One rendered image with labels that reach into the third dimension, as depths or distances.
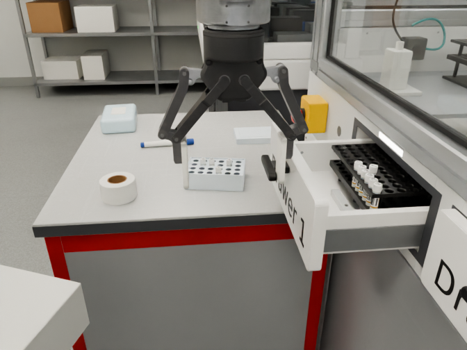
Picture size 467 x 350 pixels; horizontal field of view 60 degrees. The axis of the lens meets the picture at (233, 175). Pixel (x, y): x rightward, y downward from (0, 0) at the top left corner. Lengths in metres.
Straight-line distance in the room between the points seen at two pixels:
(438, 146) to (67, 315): 0.49
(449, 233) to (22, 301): 0.49
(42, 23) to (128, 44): 0.88
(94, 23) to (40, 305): 3.95
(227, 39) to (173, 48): 4.29
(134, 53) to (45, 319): 4.42
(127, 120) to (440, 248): 0.88
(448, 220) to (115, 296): 0.66
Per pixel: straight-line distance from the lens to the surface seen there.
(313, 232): 0.52
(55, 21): 4.49
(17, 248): 2.19
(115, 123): 1.18
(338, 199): 0.67
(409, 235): 0.59
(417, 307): 0.65
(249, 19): 0.48
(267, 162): 0.62
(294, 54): 1.41
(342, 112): 0.85
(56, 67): 4.64
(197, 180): 0.85
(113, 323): 0.97
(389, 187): 0.61
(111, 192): 0.82
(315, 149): 0.76
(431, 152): 0.58
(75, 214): 0.83
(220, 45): 0.49
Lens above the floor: 1.18
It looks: 27 degrees down
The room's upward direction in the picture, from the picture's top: straight up
